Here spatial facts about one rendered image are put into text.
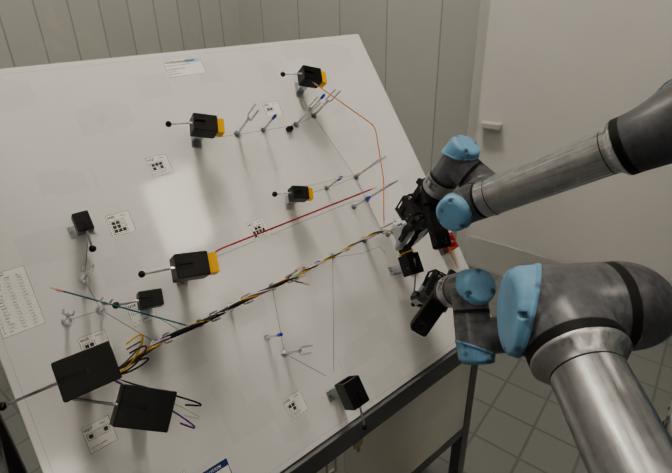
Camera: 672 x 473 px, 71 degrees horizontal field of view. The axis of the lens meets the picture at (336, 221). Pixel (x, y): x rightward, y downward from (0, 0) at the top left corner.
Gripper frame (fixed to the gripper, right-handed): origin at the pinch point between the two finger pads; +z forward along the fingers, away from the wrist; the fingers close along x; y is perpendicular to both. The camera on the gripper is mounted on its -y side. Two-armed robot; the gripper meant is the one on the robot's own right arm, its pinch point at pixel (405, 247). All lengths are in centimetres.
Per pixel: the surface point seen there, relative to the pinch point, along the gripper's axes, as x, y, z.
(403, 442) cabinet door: 1, -38, 47
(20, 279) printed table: 87, 14, 1
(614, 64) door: -177, 62, -22
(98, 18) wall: 21, 277, 89
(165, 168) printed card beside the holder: 56, 32, -7
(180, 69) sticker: 46, 56, -18
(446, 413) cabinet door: -20, -36, 48
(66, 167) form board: 76, 34, -8
